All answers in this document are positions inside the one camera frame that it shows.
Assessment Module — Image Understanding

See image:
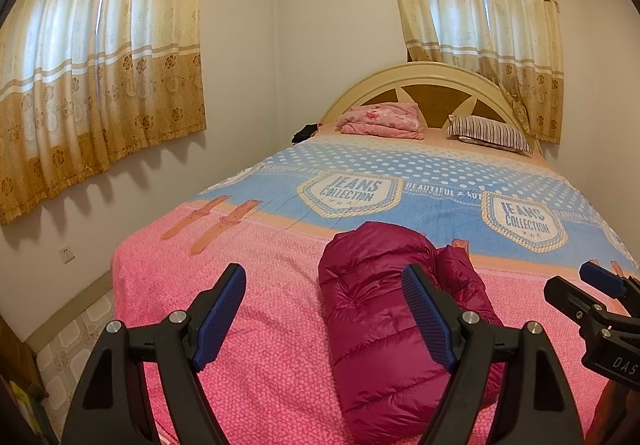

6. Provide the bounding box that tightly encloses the pink folded quilt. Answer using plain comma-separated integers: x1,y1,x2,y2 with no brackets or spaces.
336,102,426,140

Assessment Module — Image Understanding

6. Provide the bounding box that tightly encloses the brown wooden cabinet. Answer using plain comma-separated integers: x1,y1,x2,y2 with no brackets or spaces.
0,315,56,445

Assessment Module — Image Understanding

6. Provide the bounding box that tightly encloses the magenta puffer jacket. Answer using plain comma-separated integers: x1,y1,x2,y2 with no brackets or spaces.
318,221,506,438

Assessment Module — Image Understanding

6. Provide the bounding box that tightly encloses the wide floral beige curtain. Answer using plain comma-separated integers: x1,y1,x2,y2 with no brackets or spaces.
0,0,210,226

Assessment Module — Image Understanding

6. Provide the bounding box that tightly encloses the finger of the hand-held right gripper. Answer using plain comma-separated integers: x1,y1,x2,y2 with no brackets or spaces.
580,261,640,306
544,276,608,341

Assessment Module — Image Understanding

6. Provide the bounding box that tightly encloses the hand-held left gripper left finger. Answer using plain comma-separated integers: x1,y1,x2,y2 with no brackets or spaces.
62,263,247,445

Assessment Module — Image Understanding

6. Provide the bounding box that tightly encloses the bed with pink blue cover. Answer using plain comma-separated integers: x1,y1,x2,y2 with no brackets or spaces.
111,122,640,445

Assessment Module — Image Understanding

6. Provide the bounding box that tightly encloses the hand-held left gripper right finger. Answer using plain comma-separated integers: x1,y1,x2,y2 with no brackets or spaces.
402,264,585,445

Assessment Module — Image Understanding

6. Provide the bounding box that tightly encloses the floral beige curtain with valance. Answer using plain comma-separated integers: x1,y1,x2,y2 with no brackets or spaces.
384,0,562,144

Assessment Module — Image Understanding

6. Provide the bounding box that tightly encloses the striped pillow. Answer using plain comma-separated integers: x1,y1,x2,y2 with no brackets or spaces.
447,116,535,156

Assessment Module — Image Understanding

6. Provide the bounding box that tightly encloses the cream wooden headboard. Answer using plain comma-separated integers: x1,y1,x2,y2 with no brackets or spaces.
320,61,543,156

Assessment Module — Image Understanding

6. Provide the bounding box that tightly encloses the black cloth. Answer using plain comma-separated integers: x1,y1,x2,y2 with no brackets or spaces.
291,123,321,144

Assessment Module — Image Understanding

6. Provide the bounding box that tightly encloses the person's right hand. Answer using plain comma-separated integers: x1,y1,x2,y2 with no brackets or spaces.
584,380,640,445

